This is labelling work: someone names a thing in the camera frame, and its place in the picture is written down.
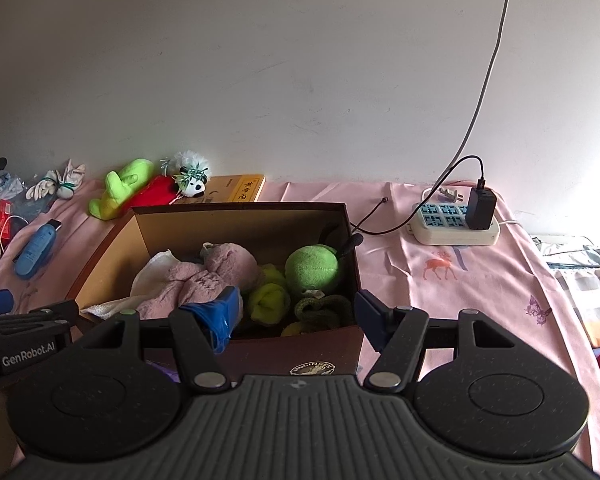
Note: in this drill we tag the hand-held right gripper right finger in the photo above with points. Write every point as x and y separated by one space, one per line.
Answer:
372 317

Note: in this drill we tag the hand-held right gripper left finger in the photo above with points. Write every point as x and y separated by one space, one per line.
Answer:
215 317

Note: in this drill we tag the dark green knit piece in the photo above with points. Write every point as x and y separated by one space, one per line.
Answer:
325 310

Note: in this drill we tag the pink plush bunny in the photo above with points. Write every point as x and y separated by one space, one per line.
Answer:
220 265

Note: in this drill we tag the yellow-green mesh cloth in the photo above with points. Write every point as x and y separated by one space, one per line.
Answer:
267 300

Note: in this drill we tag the white towel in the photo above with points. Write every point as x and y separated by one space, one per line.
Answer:
150 275

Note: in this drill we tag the green round plush toy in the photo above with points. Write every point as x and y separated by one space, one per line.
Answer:
312 267

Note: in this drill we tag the brown cardboard box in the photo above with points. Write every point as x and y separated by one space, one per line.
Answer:
300 352

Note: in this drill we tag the blue handheld device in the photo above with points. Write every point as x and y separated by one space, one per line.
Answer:
32 252

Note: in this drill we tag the red packet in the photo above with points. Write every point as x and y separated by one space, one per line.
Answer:
5 220

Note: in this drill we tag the pink printed bedsheet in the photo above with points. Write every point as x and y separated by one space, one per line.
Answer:
455 300

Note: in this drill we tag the white power strip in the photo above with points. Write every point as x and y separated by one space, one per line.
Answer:
445 230

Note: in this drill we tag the blue white small packets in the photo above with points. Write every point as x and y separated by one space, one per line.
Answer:
2 185

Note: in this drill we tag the white knit glove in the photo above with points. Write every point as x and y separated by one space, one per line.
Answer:
42 187

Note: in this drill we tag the yellow book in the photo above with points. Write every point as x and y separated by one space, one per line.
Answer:
240 190

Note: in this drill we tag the white panda plush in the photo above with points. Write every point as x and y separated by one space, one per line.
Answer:
195 185

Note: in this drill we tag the red plush pouch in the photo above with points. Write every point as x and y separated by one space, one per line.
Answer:
155 192

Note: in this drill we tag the white tied cloth bundle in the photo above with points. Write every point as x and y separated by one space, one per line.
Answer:
72 177

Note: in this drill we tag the white plug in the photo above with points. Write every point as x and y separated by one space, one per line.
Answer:
452 195

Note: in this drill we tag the black charger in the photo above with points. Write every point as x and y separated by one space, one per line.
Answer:
481 210

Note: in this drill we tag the lime green plush toy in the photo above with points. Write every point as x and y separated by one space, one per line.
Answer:
120 185

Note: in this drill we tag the white teal folded cloth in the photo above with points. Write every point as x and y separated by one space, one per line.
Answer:
565 250

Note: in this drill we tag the folded plaid cloth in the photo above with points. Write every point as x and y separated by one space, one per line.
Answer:
595 295

